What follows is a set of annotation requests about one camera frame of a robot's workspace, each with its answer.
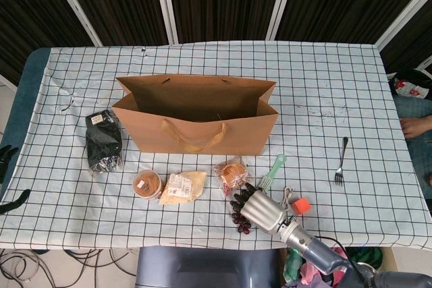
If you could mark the beige wedge food packet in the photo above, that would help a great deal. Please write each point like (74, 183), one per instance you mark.
(184, 188)

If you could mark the blue-grey robot torso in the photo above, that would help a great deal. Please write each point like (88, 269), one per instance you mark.
(202, 267)

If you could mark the pile of coloured cloths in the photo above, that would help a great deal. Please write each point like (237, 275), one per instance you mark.
(293, 264)

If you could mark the green plastic brush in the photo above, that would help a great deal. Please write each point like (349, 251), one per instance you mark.
(275, 170)

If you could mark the clear round tub brown snacks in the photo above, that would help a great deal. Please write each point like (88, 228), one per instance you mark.
(146, 185)

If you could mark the black plastic-wrapped pack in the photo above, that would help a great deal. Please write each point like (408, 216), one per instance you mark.
(103, 139)

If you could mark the cardboard box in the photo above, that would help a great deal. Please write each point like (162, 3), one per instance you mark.
(389, 257)

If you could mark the metal fork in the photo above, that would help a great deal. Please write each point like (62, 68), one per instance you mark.
(341, 160)

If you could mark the bun packet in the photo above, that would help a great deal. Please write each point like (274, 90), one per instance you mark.
(233, 173)

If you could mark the brown paper bag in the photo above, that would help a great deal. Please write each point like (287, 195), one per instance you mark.
(168, 139)

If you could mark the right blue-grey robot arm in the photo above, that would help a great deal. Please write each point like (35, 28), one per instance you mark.
(320, 254)

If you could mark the white black checkered tablecloth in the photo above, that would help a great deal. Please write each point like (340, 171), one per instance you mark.
(303, 82)

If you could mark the dark red grape bunch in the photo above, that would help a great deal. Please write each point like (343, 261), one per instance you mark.
(241, 224)

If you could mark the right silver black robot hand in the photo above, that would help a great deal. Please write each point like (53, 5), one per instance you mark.
(261, 210)

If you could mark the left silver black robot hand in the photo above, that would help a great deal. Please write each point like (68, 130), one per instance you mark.
(6, 154)

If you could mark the white partition frame post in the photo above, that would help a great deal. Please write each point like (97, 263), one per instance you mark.
(282, 4)
(78, 11)
(165, 4)
(405, 17)

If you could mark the seated person in jeans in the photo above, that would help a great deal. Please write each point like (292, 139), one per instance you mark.
(418, 153)

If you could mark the red white printed bag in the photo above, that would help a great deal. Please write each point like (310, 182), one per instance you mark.
(406, 87)

